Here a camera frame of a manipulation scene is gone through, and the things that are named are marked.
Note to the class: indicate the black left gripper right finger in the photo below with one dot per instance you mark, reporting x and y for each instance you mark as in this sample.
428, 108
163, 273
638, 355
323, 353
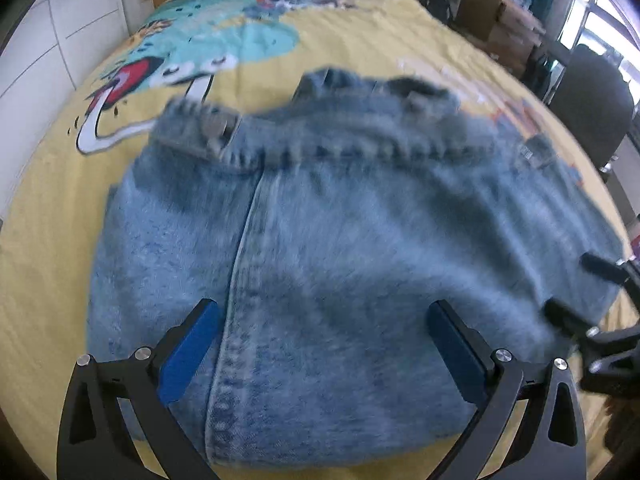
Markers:
550, 442

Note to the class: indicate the light blue denim jacket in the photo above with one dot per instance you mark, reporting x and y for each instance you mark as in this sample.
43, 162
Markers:
324, 229

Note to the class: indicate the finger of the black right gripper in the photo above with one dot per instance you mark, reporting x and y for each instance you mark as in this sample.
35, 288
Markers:
610, 360
621, 272

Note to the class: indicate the yellow cartoon print bedsheet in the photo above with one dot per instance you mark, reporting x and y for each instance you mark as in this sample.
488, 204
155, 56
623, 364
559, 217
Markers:
48, 239

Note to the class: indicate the dark office chair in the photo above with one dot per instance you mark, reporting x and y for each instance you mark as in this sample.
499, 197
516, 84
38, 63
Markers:
594, 103

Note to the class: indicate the wooden drawer cabinet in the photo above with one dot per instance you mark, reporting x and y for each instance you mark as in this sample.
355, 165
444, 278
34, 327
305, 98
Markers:
502, 29

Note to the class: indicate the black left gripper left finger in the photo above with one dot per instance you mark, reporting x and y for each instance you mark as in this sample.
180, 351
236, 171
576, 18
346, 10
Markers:
93, 439

